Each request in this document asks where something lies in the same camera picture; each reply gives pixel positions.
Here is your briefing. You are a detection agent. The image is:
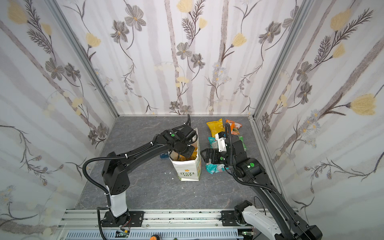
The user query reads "orange yellow snack packet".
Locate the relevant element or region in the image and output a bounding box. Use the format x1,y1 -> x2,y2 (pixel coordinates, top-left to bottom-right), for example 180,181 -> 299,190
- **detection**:
177,153 -> 198,162

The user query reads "teal snack packet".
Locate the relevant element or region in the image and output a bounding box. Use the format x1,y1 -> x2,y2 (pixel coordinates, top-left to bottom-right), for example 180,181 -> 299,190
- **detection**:
206,164 -> 225,174
208,137 -> 219,149

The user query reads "white green paper bag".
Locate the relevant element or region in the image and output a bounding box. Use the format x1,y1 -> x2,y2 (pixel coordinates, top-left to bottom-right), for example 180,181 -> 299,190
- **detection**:
169,137 -> 202,182

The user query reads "green snack packet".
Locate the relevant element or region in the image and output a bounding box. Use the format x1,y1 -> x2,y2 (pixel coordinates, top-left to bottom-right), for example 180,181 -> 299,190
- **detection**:
239,136 -> 247,151

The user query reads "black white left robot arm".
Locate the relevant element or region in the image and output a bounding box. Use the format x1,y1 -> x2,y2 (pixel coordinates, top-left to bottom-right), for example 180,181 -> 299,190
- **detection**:
82,115 -> 198,227

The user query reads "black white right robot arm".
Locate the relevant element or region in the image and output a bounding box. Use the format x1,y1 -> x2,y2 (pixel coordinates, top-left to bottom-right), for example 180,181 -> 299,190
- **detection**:
201,124 -> 323,240

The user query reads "small blue box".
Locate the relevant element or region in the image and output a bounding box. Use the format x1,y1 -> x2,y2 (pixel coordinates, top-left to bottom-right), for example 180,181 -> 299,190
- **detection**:
160,153 -> 169,159

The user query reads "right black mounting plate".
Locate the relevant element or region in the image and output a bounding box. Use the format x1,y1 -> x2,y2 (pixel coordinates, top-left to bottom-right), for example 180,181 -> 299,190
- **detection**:
219,210 -> 239,227

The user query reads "black mounting plate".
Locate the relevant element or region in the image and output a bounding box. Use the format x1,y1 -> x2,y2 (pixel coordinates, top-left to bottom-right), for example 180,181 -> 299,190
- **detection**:
101,211 -> 145,228
219,210 -> 239,227

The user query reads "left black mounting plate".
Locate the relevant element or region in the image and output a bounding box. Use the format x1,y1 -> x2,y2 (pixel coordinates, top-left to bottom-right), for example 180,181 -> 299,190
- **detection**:
101,211 -> 145,228

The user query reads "orange black knob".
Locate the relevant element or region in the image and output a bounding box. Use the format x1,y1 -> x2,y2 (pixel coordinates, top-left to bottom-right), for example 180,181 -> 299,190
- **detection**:
150,235 -> 161,240

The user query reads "small green circuit board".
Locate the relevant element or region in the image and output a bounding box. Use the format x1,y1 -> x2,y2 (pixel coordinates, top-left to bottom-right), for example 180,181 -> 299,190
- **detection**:
114,231 -> 129,238

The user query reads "right corner aluminium profile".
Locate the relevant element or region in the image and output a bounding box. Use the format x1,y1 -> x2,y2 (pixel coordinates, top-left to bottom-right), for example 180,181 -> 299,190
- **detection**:
252,0 -> 315,120

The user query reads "corner aluminium profile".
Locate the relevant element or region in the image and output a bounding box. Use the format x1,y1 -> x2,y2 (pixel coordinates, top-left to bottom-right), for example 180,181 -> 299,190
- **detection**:
252,0 -> 315,120
45,0 -> 120,118

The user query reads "left corner aluminium profile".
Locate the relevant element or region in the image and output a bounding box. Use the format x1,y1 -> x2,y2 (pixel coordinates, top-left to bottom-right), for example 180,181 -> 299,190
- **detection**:
45,0 -> 120,118

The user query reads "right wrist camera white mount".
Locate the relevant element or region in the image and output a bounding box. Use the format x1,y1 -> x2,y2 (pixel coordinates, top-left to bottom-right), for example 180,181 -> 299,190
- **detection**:
215,132 -> 227,153

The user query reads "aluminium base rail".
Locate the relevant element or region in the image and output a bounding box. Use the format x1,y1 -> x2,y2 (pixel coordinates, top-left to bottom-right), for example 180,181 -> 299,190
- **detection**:
56,208 -> 307,232

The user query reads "white slotted cable duct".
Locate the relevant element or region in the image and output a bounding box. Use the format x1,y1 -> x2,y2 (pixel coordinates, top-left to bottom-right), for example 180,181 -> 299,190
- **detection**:
61,229 -> 243,240

